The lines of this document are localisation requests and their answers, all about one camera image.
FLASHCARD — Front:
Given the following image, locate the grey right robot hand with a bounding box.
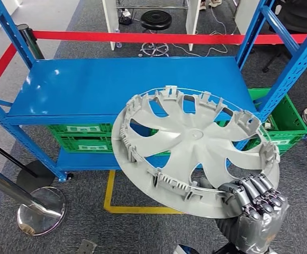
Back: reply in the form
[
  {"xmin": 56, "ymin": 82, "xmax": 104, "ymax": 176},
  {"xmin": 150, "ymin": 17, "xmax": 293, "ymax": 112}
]
[{"xmin": 200, "ymin": 173, "xmax": 290, "ymax": 253}]

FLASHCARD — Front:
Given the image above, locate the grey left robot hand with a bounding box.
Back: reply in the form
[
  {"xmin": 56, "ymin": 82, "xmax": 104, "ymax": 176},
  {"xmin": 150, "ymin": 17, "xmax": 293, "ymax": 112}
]
[{"xmin": 76, "ymin": 239, "xmax": 98, "ymax": 254}]

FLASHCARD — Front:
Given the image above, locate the grey plastic wheel hubcap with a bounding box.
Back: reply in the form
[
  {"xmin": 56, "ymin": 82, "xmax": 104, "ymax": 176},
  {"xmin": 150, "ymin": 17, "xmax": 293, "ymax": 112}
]
[{"xmin": 110, "ymin": 85, "xmax": 281, "ymax": 220}]

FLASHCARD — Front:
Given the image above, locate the blue metal shelf rack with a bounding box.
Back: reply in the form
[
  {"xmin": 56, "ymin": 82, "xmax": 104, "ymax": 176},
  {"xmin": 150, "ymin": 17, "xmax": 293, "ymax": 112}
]
[{"xmin": 0, "ymin": 0, "xmax": 307, "ymax": 183}]

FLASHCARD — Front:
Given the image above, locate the yellow floor tape marking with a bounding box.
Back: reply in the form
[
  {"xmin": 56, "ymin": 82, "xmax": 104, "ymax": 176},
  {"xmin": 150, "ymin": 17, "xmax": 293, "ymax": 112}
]
[{"xmin": 104, "ymin": 170, "xmax": 184, "ymax": 215}]

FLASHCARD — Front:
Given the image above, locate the green plastic crate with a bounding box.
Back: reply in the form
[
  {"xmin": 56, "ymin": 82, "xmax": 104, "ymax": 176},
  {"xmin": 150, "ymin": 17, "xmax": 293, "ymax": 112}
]
[
  {"xmin": 47, "ymin": 122, "xmax": 114, "ymax": 138},
  {"xmin": 217, "ymin": 87, "xmax": 307, "ymax": 157},
  {"xmin": 53, "ymin": 134, "xmax": 171, "ymax": 157}
]

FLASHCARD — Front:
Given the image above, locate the black office chair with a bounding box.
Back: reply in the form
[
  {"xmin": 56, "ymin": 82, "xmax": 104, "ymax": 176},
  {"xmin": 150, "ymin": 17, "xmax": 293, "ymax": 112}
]
[{"xmin": 262, "ymin": 0, "xmax": 307, "ymax": 73}]

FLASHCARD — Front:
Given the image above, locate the red barrier tape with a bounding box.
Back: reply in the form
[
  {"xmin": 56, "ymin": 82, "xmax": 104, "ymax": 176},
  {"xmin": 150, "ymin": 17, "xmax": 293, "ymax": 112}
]
[{"xmin": 0, "ymin": 30, "xmax": 307, "ymax": 95}]

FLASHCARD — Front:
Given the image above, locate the white panel-leg table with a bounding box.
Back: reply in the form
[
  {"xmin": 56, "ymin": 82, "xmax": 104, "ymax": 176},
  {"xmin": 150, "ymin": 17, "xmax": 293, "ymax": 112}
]
[{"xmin": 101, "ymin": 0, "xmax": 202, "ymax": 52}]

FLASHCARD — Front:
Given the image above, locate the person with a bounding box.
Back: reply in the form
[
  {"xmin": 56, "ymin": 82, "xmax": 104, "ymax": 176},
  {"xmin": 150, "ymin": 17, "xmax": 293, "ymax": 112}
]
[{"xmin": 200, "ymin": 0, "xmax": 223, "ymax": 11}]

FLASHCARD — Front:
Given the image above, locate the black round stool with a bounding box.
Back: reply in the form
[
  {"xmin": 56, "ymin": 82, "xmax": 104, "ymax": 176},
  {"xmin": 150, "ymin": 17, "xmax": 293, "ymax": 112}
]
[{"xmin": 138, "ymin": 10, "xmax": 173, "ymax": 58}]

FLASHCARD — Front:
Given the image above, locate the white floor cable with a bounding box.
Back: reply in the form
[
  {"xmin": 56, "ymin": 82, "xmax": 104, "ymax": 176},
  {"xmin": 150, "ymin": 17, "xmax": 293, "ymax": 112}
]
[{"xmin": 169, "ymin": 5, "xmax": 240, "ymax": 59}]

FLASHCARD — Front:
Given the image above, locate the black stanchion post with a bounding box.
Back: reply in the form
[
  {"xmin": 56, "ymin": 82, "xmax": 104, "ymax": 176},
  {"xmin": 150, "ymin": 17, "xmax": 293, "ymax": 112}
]
[{"xmin": 16, "ymin": 23, "xmax": 45, "ymax": 61}]

